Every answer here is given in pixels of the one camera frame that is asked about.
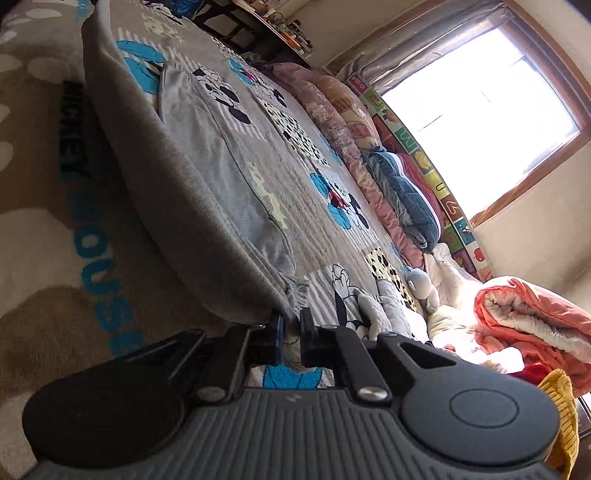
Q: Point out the colourful picture-tile headboard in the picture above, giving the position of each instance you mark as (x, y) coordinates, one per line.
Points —
(443, 184)

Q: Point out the white fluffy blanket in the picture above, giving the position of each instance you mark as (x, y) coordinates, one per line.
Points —
(452, 286)

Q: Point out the orange floral pillow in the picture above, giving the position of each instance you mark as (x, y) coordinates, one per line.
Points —
(351, 115)

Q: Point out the grey sweatpants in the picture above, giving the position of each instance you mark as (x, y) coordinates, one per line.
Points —
(194, 221)

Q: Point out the bright window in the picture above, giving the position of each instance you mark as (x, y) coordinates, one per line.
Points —
(485, 115)

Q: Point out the white grey fleece garment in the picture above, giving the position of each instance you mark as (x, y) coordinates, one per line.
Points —
(388, 314)

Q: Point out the clutter of small desk things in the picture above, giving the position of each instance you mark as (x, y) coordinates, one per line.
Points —
(291, 32)

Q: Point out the dark framed desk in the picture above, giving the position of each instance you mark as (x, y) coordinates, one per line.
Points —
(277, 46)

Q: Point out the yellow knit garment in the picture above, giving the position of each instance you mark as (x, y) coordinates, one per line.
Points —
(563, 415)

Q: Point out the red knit garment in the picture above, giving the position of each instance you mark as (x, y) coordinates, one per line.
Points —
(535, 373)

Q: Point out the blue striped folded quilt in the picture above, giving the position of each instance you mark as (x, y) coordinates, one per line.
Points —
(401, 198)

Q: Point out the silver grey curtain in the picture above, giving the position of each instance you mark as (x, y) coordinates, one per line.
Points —
(415, 55)

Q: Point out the cartoon mouse printed blanket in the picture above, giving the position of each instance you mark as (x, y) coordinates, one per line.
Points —
(37, 207)

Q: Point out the coral rolled quilt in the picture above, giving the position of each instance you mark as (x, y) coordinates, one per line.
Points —
(531, 323)

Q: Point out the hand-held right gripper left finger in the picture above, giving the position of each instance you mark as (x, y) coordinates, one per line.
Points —
(277, 341)

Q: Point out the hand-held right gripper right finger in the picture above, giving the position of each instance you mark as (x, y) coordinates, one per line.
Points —
(308, 341)

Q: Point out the blue plastic bag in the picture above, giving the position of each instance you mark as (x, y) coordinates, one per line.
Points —
(187, 5)

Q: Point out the grey plush toy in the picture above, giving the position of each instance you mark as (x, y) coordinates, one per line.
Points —
(418, 284)

